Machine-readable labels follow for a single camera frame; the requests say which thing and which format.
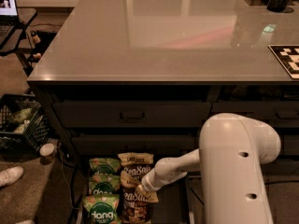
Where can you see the brown sea salt chip bag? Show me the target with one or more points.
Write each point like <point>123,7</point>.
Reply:
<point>136,165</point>
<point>134,206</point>

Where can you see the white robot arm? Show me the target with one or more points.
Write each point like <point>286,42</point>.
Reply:
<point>231,150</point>

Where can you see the grey kitchen counter island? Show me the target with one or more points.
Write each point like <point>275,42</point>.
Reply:
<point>164,50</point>

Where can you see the middle left drawer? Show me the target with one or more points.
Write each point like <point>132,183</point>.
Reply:
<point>114,144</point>

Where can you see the top left drawer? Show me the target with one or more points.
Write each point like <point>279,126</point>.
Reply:
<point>131,114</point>

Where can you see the rear green dang chip bag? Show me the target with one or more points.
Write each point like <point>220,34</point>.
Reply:
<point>107,166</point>

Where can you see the green dang chip bag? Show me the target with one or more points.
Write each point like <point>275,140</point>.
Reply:
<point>107,166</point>
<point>104,184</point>
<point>102,208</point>

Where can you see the middle green dang chip bag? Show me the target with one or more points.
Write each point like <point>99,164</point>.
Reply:
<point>104,184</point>

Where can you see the open bottom left drawer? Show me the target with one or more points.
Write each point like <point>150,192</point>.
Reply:
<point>171,208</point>

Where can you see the front green dang chip bag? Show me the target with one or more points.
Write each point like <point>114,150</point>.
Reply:
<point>102,208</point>

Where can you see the green bag in crate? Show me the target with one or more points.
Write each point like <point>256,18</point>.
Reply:
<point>20,116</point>

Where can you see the top right drawer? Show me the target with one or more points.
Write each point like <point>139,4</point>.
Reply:
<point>278,114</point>

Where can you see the bottom right drawer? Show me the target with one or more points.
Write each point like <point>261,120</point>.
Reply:
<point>281,167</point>

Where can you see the middle right drawer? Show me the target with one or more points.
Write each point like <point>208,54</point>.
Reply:
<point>290,145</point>

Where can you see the black plastic crate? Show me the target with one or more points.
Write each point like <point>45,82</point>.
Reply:
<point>28,136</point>

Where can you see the black white fiducial marker board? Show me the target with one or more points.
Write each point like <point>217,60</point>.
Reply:
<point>288,57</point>

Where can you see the black side desk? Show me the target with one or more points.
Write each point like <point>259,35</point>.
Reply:
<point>26,16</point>

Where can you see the white shoe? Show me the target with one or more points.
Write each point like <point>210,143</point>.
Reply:
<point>10,176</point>

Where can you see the laptop computer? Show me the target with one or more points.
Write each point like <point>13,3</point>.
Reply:
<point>9,19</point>

